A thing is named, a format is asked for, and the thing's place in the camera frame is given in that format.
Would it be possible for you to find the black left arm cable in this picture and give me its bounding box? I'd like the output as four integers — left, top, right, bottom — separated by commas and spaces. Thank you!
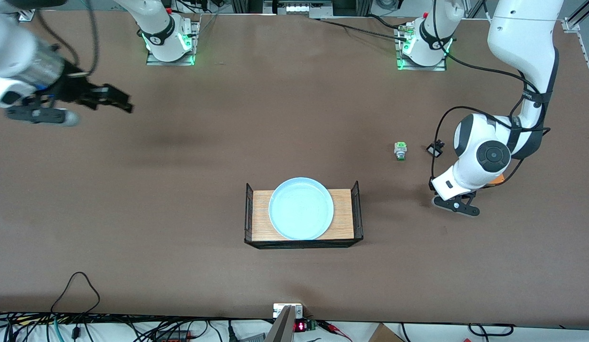
429, 0, 552, 191

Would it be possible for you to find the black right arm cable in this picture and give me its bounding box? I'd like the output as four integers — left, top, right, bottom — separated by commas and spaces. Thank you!
36, 0, 98, 79

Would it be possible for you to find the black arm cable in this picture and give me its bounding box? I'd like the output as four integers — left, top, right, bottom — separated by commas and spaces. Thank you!
429, 0, 552, 191
36, 0, 98, 79

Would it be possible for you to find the wooden tray with black sides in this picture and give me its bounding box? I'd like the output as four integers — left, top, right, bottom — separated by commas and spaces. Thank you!
244, 180, 364, 250

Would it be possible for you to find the black looped cable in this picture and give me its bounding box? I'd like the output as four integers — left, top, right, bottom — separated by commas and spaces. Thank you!
50, 272, 101, 315

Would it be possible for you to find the light blue round plate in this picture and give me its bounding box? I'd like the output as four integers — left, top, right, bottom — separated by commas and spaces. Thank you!
268, 177, 334, 241

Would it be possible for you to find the aluminium corner frame profile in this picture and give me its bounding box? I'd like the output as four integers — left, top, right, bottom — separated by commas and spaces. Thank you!
563, 0, 589, 33

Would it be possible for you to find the black coiled cable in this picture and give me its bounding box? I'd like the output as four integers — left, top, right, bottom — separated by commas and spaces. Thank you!
468, 323, 514, 337

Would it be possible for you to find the aluminium profile bar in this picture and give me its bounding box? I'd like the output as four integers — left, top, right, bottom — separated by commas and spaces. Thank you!
265, 305, 295, 342

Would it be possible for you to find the silver metal bracket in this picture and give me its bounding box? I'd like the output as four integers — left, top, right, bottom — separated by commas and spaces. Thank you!
273, 303, 304, 319

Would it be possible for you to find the red clip lead wire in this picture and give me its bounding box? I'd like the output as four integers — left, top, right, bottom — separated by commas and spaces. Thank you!
317, 320, 353, 342

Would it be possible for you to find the black cable across table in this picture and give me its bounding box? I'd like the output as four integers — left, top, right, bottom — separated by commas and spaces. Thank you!
313, 18, 400, 38

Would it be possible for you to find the brown cardboard piece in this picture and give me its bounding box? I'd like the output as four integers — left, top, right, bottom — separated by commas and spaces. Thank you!
368, 323, 404, 342

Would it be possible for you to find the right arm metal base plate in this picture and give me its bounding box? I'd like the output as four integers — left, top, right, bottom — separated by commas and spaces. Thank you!
146, 19, 200, 66

